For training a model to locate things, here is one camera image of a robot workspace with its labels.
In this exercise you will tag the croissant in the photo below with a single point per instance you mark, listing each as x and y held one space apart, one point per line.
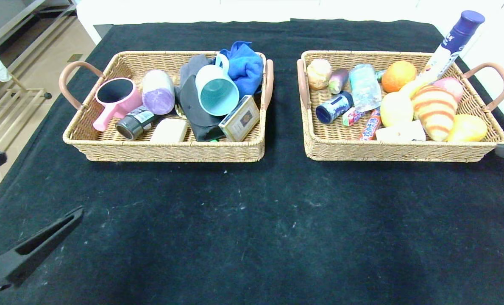
436 112

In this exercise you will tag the small white box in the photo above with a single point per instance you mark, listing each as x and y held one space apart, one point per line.
400 133

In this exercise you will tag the yellow lemon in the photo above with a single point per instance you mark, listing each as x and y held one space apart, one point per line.
396 109

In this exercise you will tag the clear water bottle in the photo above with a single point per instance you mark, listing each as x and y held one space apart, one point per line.
365 87

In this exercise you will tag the purple garbage bag roll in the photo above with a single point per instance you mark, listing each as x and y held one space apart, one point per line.
157 91

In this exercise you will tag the teal plastic cup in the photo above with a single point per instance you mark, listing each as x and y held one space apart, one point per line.
218 95

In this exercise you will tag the playing card box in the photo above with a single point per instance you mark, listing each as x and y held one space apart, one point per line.
240 118

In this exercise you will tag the yellow mango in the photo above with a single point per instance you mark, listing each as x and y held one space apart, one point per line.
468 128

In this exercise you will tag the beige wheeled rack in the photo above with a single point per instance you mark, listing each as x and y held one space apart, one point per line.
6 110

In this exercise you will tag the red peach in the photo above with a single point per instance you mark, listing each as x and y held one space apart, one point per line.
453 84

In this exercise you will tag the yellow banana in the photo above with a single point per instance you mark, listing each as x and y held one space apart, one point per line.
413 88

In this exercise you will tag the white spray bottle purple cap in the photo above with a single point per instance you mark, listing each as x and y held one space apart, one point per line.
446 51

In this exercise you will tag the orange fruit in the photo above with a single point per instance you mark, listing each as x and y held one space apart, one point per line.
398 78

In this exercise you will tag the orange candy roll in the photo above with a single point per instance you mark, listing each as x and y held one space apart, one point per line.
371 125

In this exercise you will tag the pink mug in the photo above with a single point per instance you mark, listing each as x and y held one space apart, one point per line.
122 101

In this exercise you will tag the black cosmetic tube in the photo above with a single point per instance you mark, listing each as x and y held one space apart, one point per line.
135 123

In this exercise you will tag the green candy pack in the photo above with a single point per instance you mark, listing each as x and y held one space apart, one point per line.
380 75

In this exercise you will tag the red white candy pack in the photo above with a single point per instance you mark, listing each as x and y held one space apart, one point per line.
352 116

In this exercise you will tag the white soap bar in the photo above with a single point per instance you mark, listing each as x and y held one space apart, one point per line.
169 130

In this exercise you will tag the blue can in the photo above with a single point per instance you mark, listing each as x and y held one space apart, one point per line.
334 108

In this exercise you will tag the purple eggplant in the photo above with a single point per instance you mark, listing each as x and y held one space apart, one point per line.
338 80

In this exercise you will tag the yellow patterned round item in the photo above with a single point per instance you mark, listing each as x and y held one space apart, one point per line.
178 111

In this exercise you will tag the black glasses case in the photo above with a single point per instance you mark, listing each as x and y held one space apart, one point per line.
192 110

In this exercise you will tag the toy burger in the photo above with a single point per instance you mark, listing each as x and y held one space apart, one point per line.
319 74

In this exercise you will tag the grey cloth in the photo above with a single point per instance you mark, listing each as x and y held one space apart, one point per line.
190 67

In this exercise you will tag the black table cloth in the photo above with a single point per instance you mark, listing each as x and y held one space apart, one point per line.
277 233

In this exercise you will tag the blue cloth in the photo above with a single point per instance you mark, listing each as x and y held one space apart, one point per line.
247 67

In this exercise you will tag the beige shelf frame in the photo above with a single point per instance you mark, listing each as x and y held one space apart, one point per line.
27 21

